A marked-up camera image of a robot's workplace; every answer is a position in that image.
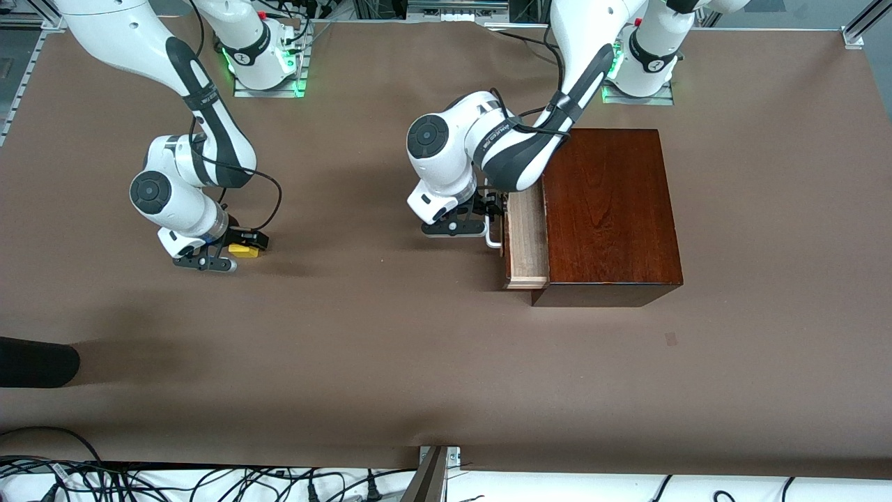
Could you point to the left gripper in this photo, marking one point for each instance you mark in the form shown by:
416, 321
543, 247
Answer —
490, 205

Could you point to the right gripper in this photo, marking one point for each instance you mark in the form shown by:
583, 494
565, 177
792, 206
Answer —
240, 238

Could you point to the yellow cube block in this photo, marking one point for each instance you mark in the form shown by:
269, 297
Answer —
244, 250

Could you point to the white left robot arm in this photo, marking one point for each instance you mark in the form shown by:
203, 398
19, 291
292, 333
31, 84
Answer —
446, 174

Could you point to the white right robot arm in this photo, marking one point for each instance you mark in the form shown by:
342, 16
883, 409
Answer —
174, 202

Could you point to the dark wooden drawer box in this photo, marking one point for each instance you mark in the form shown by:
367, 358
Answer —
613, 223

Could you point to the brown table cover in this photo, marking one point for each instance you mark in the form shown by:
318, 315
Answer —
348, 314

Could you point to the black equipment box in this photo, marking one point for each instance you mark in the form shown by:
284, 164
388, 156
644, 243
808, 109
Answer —
529, 10

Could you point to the grey device box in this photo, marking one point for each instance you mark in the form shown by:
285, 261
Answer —
456, 10

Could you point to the black rounded object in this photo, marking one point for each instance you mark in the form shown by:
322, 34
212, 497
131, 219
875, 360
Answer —
35, 362

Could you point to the dark grey metal bar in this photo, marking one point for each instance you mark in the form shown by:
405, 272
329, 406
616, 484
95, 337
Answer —
426, 481

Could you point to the white lower shelf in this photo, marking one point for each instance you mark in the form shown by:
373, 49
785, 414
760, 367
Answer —
557, 489

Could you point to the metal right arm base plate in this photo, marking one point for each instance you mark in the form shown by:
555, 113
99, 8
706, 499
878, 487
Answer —
279, 92

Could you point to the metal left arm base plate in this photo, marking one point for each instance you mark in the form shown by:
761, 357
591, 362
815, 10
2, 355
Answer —
637, 100

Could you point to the silver metal bracket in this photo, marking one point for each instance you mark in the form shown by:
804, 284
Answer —
453, 454

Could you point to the aluminium frame rail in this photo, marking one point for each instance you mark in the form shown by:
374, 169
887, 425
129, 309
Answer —
860, 28
24, 84

